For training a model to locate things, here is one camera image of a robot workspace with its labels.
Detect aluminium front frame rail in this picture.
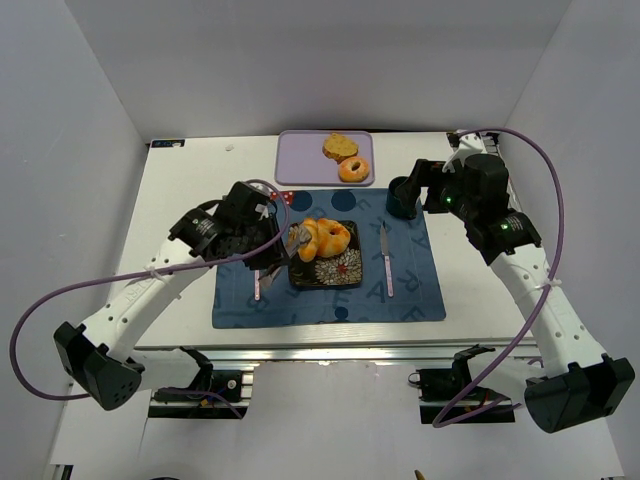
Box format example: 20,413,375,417
134,339,546,374

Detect dark green mug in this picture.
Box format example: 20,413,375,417
386,176,417,220

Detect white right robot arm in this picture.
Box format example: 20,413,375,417
387,154,635,433

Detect black floral square plate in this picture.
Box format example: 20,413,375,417
288,218,363,289

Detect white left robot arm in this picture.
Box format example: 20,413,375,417
54,180,290,411

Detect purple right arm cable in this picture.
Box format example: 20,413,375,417
432,127,568,429

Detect blue patterned placemat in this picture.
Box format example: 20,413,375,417
212,188,446,329

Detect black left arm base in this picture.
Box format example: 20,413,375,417
148,348,248,420

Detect twisted orange bread ring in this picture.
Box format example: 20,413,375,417
312,218,351,259

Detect black logo sticker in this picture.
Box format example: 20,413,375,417
150,139,186,148

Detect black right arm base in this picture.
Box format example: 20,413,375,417
408,343,516,425

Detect fork with pink handle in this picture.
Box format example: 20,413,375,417
254,270,261,302

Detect lilac plastic tray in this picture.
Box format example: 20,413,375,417
274,130,375,187

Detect striped orange bread roll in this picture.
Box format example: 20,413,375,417
298,218,319,263

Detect knife with pink handle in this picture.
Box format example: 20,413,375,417
380,221,394,298

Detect brown bread slice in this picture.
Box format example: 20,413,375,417
322,132,359,163

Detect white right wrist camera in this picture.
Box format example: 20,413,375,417
442,130,487,173

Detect sugared orange donut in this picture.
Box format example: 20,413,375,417
338,156,370,183

